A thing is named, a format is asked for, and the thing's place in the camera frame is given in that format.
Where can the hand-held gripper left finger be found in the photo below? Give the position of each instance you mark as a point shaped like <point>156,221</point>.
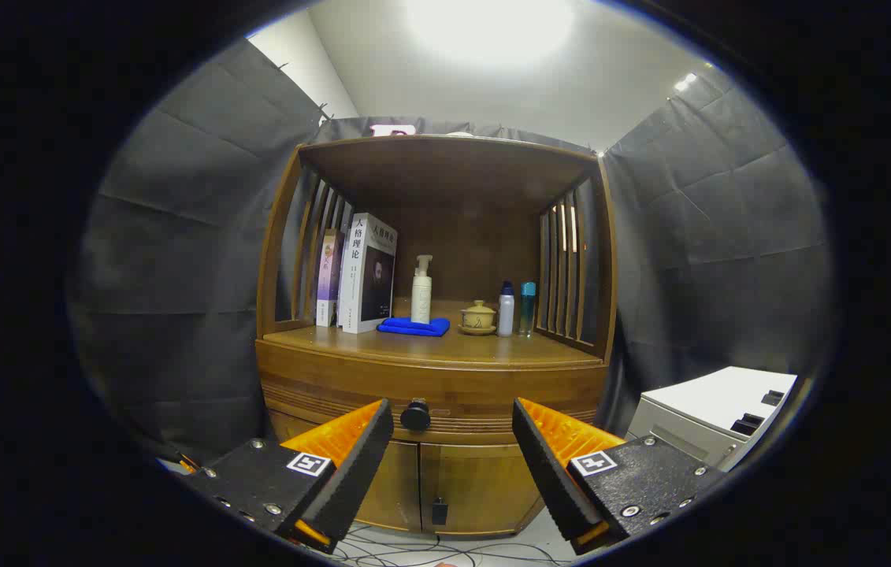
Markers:
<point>358,465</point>

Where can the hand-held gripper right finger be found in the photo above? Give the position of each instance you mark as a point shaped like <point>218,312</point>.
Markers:
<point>547,472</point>

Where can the wooden drawer with black knob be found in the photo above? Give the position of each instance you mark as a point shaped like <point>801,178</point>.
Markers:
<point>477,386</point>

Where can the wooden countertop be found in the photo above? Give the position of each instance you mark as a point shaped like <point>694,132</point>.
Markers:
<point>492,346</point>

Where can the wooden cabinet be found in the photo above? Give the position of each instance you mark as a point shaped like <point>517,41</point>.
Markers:
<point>477,236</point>

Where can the blue folded cloth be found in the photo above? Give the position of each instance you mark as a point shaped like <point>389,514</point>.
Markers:
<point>406,327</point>

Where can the white bottle with blue cap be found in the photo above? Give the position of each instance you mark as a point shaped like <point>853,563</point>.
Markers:
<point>505,315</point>

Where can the teal glass bottle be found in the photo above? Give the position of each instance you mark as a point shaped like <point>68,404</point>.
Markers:
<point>528,307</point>

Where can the yellow lidded teacup with saucer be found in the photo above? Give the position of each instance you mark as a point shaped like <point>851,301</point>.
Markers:
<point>478,317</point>

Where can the white pump bottle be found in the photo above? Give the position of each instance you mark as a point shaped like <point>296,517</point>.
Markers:
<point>421,299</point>

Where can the white book with portrait cover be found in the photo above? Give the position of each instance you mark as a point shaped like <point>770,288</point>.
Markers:
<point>370,276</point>

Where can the purple book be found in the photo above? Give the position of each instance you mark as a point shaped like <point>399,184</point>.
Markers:
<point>328,276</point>

